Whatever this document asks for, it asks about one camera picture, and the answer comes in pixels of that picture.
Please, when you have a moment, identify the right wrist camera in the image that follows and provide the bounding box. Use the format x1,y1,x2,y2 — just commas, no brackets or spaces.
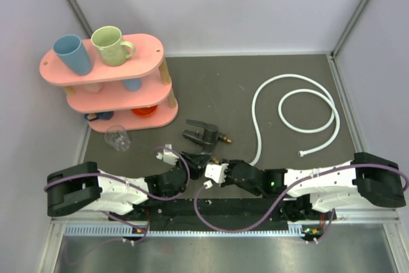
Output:
204,163,228,189

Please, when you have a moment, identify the pink three-tier shelf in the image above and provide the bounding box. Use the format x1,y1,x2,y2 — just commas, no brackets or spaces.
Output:
40,33,178,133

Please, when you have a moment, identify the pink cup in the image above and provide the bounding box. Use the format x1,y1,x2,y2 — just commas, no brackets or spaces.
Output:
82,83,104,94

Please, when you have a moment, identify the white shower hose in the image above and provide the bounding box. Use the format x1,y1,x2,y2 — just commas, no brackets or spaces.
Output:
249,74,341,168

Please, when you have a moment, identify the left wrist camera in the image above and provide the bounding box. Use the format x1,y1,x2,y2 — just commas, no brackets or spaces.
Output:
156,144,179,166

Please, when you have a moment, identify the aluminium cable rail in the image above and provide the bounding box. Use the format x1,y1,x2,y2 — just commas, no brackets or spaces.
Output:
63,220,306,238

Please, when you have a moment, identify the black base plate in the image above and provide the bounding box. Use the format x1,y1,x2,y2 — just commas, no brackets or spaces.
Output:
148,198,274,231

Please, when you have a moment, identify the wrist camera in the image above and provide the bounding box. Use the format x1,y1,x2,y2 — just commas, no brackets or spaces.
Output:
204,163,228,189
156,144,179,166

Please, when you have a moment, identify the green ceramic mug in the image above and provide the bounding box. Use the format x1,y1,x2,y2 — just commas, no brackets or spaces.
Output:
91,26,136,66

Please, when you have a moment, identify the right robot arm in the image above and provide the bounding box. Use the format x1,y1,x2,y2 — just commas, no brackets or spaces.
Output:
205,152,408,219

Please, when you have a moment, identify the small blue cup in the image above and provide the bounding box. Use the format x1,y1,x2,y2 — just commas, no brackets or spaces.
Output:
122,78,142,91

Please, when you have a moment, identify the black faucet mixer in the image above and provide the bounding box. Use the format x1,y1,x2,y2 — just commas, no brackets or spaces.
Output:
182,120,232,153

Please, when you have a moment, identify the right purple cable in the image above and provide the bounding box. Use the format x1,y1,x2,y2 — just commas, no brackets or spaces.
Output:
194,164,409,244

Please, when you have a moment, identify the blue toy object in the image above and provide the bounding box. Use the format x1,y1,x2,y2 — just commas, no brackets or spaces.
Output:
84,111,114,121

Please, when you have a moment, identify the blue tumbler cup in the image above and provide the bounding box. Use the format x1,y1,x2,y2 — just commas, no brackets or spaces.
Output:
53,35,93,76

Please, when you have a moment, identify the orange bowl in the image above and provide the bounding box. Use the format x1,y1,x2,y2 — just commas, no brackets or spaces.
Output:
131,105,158,118

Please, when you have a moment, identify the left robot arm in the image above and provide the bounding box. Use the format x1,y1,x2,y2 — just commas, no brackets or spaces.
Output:
44,145,212,220

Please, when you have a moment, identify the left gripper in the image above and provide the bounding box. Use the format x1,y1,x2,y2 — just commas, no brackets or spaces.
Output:
174,150,213,180

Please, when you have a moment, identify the clear plastic cup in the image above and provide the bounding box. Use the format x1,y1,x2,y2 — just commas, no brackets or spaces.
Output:
104,125,131,152

